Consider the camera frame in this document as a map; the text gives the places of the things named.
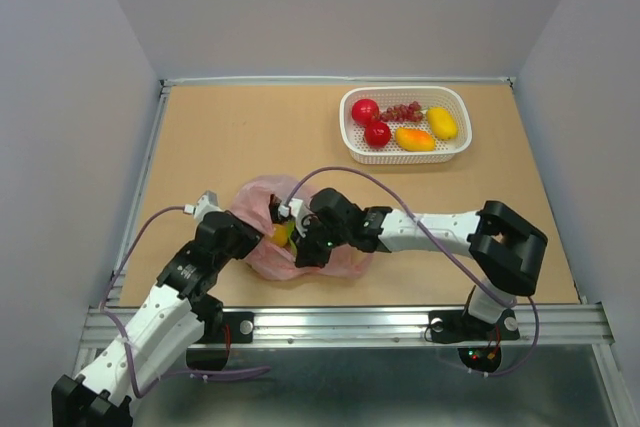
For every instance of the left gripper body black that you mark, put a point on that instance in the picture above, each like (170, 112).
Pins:
(242, 241)

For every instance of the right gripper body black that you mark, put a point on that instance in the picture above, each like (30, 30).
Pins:
(338, 234)

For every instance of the pink plastic bag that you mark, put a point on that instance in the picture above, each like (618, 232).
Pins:
(252, 205)

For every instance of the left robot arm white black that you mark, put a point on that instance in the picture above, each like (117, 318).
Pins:
(177, 312)

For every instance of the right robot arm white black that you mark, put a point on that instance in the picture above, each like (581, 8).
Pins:
(508, 249)

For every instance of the yellow lemon fruit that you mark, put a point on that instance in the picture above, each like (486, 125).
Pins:
(442, 124)

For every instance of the yellow starfruit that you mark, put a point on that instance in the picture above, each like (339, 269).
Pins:
(280, 236)

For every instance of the red apple lower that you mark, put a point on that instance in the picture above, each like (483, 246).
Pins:
(377, 134)

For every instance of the red apple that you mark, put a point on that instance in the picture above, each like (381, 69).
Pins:
(365, 111)
(377, 134)

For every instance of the white plastic basket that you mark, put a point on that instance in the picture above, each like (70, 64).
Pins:
(392, 154)

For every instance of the red apple upper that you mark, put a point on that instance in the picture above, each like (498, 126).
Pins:
(365, 111)

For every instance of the orange yellow mango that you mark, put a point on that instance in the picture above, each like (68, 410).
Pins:
(414, 140)

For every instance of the red grape bunch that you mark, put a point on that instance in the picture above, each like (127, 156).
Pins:
(402, 113)

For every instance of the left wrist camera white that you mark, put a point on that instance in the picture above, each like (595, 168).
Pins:
(207, 203)

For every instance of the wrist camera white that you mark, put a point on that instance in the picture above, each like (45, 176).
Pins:
(295, 216)
(207, 203)

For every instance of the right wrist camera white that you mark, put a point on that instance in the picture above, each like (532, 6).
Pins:
(295, 216)

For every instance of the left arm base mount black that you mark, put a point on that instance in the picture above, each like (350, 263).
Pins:
(228, 326)

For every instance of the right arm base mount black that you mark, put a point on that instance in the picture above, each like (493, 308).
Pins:
(457, 326)

